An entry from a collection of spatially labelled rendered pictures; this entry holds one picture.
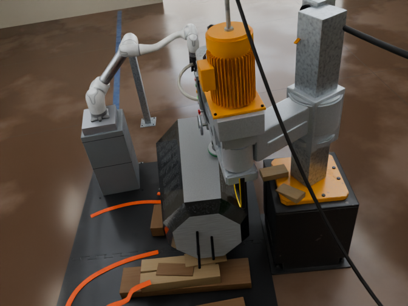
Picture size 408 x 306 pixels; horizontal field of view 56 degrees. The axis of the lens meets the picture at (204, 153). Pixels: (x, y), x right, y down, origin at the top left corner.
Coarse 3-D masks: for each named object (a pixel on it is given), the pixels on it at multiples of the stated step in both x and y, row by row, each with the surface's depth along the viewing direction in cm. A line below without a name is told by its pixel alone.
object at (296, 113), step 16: (288, 96) 250; (336, 96) 241; (272, 112) 237; (288, 112) 235; (304, 112) 237; (320, 112) 239; (336, 112) 243; (272, 128) 227; (288, 128) 236; (304, 128) 246; (320, 128) 246; (336, 128) 254; (256, 144) 227; (272, 144) 234; (256, 160) 235
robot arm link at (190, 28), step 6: (192, 24) 347; (180, 30) 345; (186, 30) 342; (192, 30) 341; (168, 36) 342; (174, 36) 343; (180, 36) 346; (186, 36) 343; (162, 42) 338; (168, 42) 342; (138, 48) 333; (144, 48) 334; (150, 48) 335; (156, 48) 336; (144, 54) 339
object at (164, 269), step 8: (192, 256) 319; (224, 256) 316; (160, 264) 317; (168, 264) 316; (176, 264) 315; (184, 264) 314; (192, 264) 313; (160, 272) 311; (168, 272) 310; (176, 272) 309; (184, 272) 309; (192, 272) 308
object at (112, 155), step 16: (96, 144) 372; (112, 144) 375; (128, 144) 390; (96, 160) 384; (112, 160) 387; (128, 160) 390; (96, 176) 396; (112, 176) 400; (128, 176) 403; (112, 192) 414
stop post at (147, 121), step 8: (136, 56) 458; (136, 64) 457; (136, 72) 464; (136, 80) 470; (136, 88) 478; (144, 96) 486; (144, 104) 493; (144, 112) 500; (144, 120) 508; (152, 120) 516
